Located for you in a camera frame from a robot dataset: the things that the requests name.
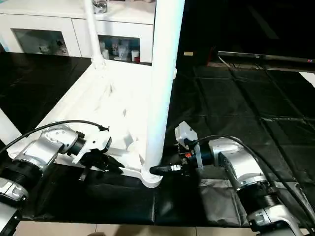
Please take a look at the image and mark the white plastic table top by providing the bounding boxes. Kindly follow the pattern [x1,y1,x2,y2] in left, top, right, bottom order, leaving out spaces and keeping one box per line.
[5,59,178,188]

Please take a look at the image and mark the black work mat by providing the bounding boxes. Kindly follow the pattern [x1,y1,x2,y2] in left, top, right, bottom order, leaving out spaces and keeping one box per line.
[0,52,315,229]

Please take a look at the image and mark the small white jar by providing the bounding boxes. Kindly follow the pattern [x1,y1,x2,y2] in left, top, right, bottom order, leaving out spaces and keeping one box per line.
[116,42,128,59]

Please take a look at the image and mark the small dark figurines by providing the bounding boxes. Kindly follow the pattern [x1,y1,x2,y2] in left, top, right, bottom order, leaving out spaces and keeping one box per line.
[38,42,68,55]

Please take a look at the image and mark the long black bar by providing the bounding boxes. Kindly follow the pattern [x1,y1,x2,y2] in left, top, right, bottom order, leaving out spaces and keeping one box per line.
[218,51,315,63]

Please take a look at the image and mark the white glass-door cabinet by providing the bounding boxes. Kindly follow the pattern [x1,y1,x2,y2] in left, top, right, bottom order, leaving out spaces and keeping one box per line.
[0,0,157,63]

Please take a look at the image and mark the white board strip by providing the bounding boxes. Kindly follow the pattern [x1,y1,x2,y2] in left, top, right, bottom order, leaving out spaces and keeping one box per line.
[299,71,315,87]

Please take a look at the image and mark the large black cabinet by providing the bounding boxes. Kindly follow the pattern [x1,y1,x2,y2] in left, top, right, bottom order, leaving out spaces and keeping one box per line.
[155,0,315,64]

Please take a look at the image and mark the small grey metal object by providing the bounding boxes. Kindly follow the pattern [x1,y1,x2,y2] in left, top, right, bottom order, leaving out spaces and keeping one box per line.
[93,0,109,13]

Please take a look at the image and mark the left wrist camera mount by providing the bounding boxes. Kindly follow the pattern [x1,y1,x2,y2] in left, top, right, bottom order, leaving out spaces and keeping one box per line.
[71,129,113,165]

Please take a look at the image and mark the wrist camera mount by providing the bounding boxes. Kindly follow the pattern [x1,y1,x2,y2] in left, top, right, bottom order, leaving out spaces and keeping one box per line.
[71,129,113,165]
[175,121,198,148]

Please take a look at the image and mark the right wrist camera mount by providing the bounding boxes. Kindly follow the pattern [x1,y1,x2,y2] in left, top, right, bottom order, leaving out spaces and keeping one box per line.
[175,121,198,148]

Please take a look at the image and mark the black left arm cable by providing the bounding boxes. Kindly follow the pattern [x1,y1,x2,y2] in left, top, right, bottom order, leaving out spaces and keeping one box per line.
[0,120,110,155]

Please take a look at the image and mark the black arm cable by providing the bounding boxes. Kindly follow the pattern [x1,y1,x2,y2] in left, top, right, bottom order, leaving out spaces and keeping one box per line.
[0,120,110,155]
[189,134,315,222]

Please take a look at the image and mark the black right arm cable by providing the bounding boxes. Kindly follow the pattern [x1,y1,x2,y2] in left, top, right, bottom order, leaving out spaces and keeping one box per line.
[189,134,315,222]

